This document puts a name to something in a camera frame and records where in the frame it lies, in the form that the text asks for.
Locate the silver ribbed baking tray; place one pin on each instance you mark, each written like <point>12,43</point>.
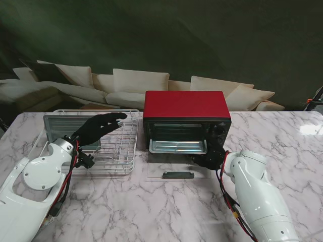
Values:
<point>176,146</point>
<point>60,126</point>

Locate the beige sofa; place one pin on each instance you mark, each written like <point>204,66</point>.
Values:
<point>179,84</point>

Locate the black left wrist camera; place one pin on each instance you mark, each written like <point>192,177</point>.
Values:
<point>87,161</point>

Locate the black oven temperature knob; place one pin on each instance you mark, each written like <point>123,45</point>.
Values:
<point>221,131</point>

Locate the red toaster oven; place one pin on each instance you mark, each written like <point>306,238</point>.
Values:
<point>186,103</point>

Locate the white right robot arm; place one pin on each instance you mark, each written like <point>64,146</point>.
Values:
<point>252,196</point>

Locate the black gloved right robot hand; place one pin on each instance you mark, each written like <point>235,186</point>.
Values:
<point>214,158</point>

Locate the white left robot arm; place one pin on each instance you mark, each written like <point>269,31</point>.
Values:
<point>38,174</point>

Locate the black stand with orange clip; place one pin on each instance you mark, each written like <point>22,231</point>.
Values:
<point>320,92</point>

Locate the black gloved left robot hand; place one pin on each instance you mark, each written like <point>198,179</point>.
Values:
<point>98,128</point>

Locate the dark brown sofa cushion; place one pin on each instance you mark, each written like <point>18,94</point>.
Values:
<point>45,71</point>

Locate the long cream sofa seat cushion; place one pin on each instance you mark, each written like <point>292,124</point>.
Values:
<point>63,89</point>

